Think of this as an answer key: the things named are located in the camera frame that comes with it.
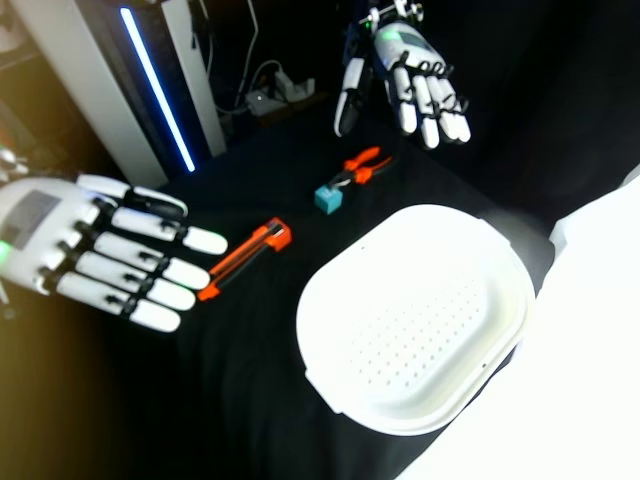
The white power strip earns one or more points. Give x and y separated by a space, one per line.
296 87

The white power adapter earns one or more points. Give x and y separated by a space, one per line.
261 101

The orange black utility knife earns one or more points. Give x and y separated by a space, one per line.
240 260

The white tower with light strip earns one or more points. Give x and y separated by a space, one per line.
90 75

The blue number cube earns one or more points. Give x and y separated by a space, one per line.
327 200

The black table cloth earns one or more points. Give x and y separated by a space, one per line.
240 375

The orange black pliers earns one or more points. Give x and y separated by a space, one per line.
362 156

